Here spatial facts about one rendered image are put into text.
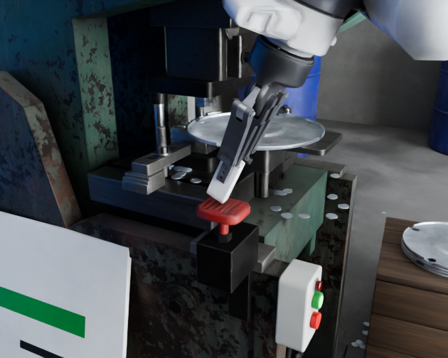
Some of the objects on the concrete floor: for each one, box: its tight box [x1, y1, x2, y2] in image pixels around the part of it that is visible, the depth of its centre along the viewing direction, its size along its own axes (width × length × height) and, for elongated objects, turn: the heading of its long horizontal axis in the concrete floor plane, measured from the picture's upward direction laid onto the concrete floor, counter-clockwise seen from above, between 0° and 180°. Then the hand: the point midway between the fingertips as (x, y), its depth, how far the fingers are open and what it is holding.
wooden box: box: [364, 217, 448, 358], centre depth 136 cm, size 40×38×35 cm
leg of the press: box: [0, 70, 290, 358], centre depth 98 cm, size 92×12×90 cm, turn 61°
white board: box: [0, 207, 132, 358], centre depth 103 cm, size 14×50×59 cm, turn 65°
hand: (225, 177), depth 63 cm, fingers closed
